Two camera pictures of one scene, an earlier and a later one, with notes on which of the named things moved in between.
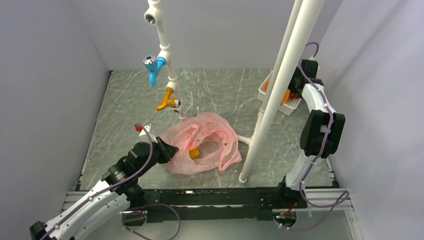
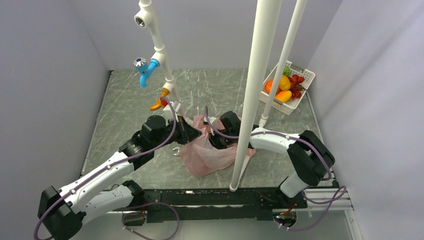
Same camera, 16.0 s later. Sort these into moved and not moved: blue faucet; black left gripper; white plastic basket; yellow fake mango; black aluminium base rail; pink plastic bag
Moved: pink plastic bag; black left gripper; yellow fake mango; blue faucet
Not moved: black aluminium base rail; white plastic basket
